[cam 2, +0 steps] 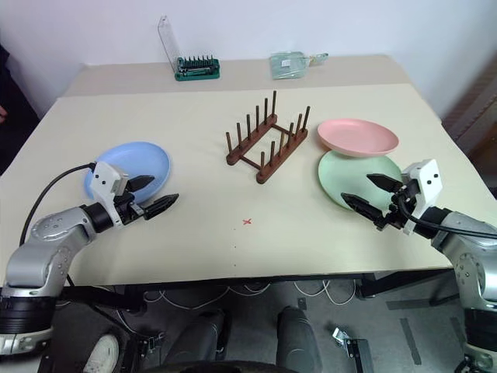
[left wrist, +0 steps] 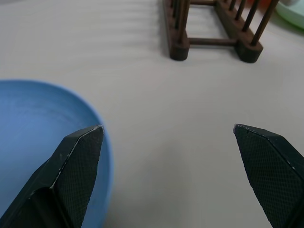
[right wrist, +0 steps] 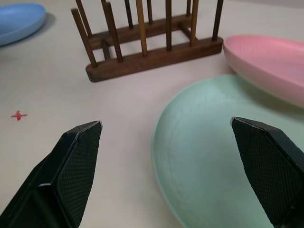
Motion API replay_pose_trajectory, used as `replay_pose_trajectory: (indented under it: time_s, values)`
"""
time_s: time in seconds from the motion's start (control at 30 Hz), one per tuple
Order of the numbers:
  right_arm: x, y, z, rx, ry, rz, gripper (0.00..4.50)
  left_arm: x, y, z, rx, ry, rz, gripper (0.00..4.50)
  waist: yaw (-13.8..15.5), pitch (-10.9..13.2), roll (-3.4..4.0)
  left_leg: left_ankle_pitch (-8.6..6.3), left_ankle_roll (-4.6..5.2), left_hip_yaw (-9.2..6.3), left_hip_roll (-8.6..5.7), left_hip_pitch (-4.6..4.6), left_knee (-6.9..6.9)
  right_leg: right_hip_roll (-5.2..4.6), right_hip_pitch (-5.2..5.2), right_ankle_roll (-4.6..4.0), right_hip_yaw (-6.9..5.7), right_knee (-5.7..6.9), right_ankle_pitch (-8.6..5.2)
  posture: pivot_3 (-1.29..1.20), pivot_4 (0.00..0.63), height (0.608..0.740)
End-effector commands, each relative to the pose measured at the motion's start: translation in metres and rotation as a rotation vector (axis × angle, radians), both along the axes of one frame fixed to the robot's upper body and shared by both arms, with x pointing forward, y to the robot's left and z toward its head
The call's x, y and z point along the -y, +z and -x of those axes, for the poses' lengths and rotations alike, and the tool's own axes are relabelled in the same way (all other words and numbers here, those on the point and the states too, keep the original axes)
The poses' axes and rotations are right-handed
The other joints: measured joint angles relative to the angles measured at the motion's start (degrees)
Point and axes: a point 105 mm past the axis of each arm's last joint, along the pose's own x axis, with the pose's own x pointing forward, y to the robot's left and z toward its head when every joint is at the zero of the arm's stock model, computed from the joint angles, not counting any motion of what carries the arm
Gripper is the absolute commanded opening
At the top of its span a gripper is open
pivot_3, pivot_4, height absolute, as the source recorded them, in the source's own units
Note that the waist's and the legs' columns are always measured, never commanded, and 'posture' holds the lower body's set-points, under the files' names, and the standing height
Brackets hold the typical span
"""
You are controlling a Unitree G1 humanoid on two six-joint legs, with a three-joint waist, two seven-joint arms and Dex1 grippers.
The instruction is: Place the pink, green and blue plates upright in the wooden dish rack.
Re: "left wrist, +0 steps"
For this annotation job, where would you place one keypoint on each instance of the blue plate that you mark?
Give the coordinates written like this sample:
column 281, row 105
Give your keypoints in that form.
column 35, row 118

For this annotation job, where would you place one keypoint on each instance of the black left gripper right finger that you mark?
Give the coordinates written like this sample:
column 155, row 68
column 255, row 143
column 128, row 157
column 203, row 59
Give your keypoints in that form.
column 273, row 171

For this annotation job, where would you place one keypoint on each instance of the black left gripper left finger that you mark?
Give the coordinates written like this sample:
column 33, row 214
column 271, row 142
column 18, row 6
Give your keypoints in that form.
column 66, row 180

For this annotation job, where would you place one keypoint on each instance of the green plate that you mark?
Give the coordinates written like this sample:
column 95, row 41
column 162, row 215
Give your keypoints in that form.
column 291, row 13

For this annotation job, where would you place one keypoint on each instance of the brown wooden dish rack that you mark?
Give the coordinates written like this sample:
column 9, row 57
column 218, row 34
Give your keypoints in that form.
column 237, row 28

